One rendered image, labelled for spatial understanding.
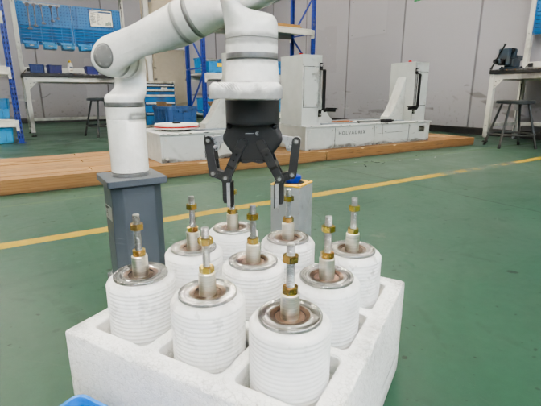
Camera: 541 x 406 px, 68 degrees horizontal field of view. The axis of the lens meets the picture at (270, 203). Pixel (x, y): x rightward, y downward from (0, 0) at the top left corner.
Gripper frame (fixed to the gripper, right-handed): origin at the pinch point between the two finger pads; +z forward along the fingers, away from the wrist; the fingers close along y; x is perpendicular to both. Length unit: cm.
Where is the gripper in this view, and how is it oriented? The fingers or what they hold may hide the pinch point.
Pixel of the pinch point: (253, 198)
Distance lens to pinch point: 59.7
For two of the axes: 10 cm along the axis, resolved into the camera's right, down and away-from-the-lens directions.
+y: -10.0, -0.2, 0.9
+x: -0.9, 2.6, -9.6
